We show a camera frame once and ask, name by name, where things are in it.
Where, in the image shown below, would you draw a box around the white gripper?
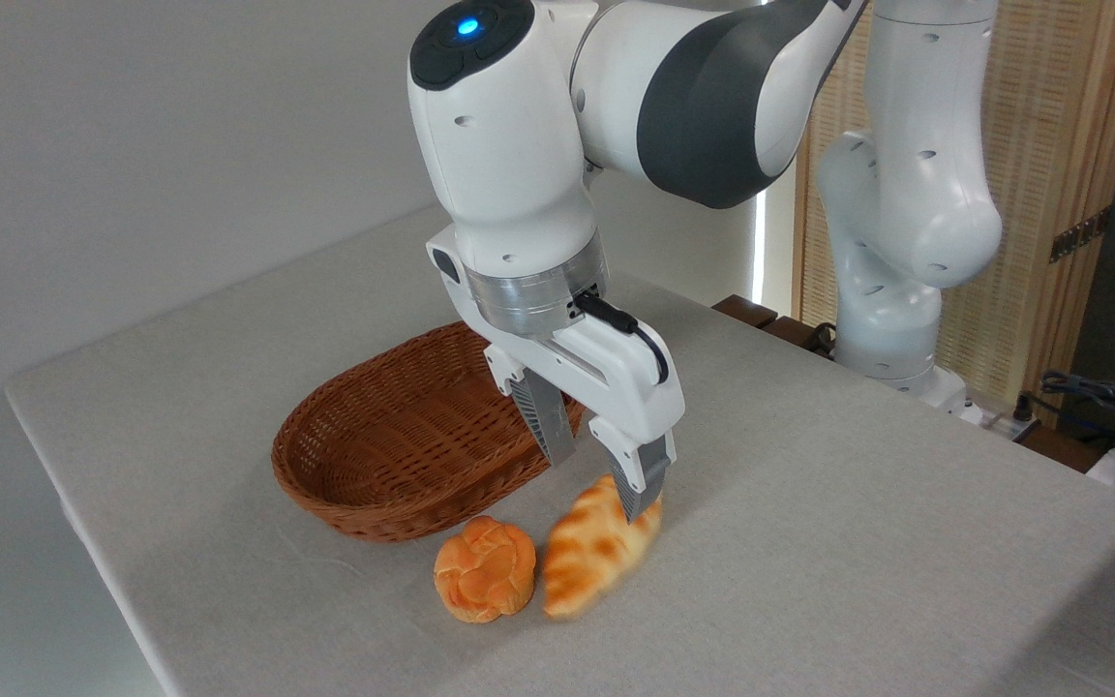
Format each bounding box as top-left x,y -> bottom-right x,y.
449,279 -> 687,525

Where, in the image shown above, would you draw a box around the long braided bread loaf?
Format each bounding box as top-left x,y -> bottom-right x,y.
542,474 -> 665,621

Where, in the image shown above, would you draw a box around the round knotted bread roll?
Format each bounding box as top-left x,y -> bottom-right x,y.
433,515 -> 538,624

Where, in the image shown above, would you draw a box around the brown oval wicker basket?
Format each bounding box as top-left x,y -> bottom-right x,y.
271,321 -> 588,543

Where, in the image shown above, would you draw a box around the dark wooden block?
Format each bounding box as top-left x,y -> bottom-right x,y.
711,294 -> 780,331
761,315 -> 837,361

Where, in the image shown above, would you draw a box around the grey tablecloth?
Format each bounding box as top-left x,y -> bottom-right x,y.
4,201 -> 1115,697

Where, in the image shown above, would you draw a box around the metal screen hinge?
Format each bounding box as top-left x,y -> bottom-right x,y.
1048,207 -> 1113,264

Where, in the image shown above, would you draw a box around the bamboo folding screen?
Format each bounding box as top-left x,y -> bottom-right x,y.
792,0 -> 1115,419

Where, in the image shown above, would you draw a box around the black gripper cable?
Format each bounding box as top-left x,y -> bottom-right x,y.
572,290 -> 672,386

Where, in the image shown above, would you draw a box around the tangled dark cables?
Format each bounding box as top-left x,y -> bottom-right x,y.
1012,370 -> 1115,458

